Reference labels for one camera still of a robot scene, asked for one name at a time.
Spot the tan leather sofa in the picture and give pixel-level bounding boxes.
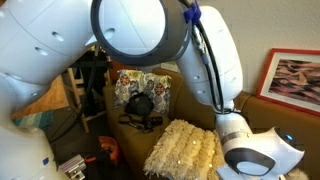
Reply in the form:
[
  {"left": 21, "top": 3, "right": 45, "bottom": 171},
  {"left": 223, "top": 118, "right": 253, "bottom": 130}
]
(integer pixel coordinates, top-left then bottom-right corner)
[{"left": 103, "top": 68, "right": 320, "bottom": 180}]

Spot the cream shaggy pillow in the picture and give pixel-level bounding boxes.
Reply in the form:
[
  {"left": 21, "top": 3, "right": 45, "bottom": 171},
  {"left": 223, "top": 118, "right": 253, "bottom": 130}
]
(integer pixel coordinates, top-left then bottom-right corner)
[{"left": 143, "top": 119, "right": 225, "bottom": 180}]

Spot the colourful floral pillow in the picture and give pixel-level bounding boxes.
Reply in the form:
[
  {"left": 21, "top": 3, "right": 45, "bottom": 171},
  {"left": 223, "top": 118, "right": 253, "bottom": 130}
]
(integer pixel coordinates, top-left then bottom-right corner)
[{"left": 114, "top": 69, "right": 172, "bottom": 114}]

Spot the wooden stool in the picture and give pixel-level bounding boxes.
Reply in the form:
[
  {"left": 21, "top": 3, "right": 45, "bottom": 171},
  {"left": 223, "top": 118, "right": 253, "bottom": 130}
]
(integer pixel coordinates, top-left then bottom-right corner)
[{"left": 67, "top": 51, "right": 110, "bottom": 133}]

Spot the red framed picture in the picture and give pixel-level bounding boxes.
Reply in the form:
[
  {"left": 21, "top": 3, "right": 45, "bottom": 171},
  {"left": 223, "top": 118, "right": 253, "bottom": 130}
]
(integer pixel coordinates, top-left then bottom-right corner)
[{"left": 257, "top": 48, "right": 320, "bottom": 116}]

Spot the black camera bag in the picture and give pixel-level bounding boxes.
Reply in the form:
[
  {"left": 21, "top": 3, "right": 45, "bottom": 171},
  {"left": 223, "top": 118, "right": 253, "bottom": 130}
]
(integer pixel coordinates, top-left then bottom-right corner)
[{"left": 125, "top": 91, "right": 154, "bottom": 116}]

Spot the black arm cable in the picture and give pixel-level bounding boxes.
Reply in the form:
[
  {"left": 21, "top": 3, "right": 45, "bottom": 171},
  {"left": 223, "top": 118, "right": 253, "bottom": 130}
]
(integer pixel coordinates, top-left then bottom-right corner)
[{"left": 181, "top": 0, "right": 234, "bottom": 115}]

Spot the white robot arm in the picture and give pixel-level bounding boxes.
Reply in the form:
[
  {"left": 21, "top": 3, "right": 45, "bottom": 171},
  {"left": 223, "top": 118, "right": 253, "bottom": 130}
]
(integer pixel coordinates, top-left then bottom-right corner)
[{"left": 0, "top": 0, "right": 304, "bottom": 180}]

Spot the black Sony camera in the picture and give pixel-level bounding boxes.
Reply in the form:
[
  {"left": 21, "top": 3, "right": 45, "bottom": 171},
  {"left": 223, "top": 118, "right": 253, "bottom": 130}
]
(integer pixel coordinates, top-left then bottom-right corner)
[{"left": 118, "top": 114, "right": 163, "bottom": 133}]

